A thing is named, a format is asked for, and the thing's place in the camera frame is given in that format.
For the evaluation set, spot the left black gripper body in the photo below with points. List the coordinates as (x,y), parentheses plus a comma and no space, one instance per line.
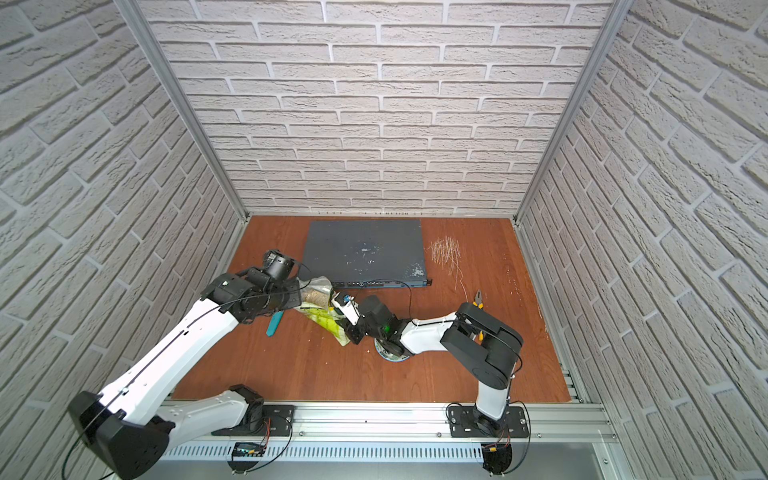
(289,294)

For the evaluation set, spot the green oats bag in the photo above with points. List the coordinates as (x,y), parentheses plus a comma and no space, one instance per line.
(316,304)

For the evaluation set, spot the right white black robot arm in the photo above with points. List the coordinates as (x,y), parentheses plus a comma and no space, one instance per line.
(486,347)

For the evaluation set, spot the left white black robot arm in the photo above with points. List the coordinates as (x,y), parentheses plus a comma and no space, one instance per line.
(125,424)

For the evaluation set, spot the green leaf pattern bowl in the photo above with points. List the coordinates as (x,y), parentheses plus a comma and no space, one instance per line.
(390,351)

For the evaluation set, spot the left small circuit board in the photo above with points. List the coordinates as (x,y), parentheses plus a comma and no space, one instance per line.
(247,450)

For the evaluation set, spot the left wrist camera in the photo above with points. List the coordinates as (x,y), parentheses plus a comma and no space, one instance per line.
(277,265)

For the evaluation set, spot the grey network switch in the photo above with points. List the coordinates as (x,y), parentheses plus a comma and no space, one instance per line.
(355,254)

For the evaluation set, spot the aluminium frame rail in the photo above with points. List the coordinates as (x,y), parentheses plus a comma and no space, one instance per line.
(401,432)

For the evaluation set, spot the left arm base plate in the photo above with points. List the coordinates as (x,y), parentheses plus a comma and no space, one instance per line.
(262,420)

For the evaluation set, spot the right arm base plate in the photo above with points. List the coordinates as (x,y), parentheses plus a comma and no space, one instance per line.
(468,422)

